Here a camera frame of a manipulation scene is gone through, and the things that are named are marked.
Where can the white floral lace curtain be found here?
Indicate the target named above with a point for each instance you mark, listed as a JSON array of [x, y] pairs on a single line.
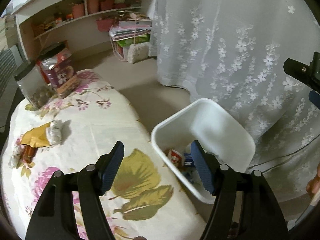
[[233, 51]]

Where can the white paper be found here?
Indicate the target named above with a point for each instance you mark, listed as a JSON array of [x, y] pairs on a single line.
[[16, 155]]

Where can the yellow paper envelope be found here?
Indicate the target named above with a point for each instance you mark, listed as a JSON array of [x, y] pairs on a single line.
[[36, 137]]

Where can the white trash bin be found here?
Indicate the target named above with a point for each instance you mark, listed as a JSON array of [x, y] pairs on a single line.
[[217, 132]]

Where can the white bookshelf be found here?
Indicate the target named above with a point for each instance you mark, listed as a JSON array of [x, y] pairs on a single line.
[[79, 23]]

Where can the purple label nut jar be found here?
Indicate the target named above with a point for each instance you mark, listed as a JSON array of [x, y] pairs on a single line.
[[55, 61]]

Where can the stack of papers and boxes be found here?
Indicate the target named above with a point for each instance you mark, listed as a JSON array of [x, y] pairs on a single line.
[[129, 28]]

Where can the white fluffy slipper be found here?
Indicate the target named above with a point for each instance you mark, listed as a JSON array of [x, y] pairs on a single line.
[[138, 52]]

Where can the stack of books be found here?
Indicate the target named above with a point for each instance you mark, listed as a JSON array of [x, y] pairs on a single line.
[[9, 35]]

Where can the person's right hand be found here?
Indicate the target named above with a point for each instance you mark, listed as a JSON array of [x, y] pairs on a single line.
[[313, 185]]

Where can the clear jar with nuts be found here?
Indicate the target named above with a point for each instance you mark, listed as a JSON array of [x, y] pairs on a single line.
[[32, 84]]

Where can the grey striped sofa cushion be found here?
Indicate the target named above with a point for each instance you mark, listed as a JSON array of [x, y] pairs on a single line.
[[10, 61]]

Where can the red white torn paper bag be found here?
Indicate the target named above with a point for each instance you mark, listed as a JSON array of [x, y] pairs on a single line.
[[176, 158]]

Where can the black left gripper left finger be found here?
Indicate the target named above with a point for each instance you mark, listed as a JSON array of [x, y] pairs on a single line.
[[54, 214]]

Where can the floral tablecloth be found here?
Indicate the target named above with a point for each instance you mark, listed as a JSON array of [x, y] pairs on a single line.
[[146, 199]]

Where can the pink basket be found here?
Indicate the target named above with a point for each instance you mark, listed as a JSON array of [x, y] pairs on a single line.
[[105, 24]]

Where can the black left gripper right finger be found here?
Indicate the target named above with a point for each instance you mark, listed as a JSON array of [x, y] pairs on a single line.
[[245, 206]]

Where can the pink flower pot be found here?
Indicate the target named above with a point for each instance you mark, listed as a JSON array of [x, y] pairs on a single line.
[[78, 10]]

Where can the crumpled white tissue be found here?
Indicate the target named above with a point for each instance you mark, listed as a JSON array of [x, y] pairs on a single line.
[[53, 132]]

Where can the blue toothpaste box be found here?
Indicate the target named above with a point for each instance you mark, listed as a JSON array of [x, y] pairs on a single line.
[[188, 160]]

